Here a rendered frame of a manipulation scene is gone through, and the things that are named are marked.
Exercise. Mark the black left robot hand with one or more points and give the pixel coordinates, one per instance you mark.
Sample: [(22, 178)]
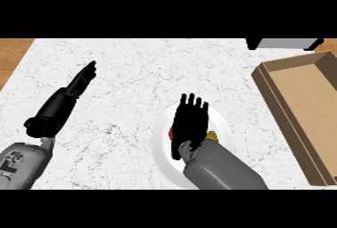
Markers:
[(56, 109)]

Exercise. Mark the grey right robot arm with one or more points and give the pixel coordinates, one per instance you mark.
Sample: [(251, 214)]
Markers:
[(219, 166)]

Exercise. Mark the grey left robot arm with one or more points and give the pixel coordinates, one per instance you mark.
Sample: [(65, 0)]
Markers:
[(21, 166)]

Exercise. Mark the red tomato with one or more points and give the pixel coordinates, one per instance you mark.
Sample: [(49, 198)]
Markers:
[(170, 134)]

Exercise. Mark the white round plate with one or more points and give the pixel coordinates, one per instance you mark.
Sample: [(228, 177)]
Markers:
[(219, 121)]

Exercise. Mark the brown cardboard box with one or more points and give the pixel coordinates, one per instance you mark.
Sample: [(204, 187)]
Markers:
[(303, 115)]

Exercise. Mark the yellow vegetable piece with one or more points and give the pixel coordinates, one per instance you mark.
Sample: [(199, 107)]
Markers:
[(213, 136)]

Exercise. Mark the grey and black appliance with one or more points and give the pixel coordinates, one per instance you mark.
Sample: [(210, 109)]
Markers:
[(282, 43)]

